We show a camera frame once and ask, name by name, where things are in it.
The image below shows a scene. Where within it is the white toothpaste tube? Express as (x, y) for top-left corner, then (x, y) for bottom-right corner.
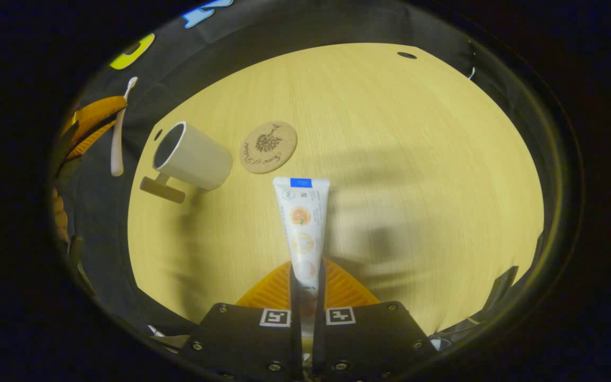
(273, 177), (331, 340)

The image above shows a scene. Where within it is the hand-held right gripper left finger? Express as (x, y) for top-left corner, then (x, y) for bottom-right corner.
(191, 261), (304, 381)

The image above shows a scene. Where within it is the round cork coaster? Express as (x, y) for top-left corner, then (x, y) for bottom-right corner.
(239, 121), (298, 174)

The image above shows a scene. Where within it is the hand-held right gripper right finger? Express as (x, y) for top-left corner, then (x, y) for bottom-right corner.
(313, 258), (439, 381)

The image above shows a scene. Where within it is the wooden desktop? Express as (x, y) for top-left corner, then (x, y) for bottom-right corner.
(128, 42), (545, 337)

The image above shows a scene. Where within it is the white cup with wooden handle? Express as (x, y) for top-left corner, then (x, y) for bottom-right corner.
(140, 121), (233, 204)

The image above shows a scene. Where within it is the white toothbrush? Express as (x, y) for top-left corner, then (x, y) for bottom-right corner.
(110, 77), (138, 177)

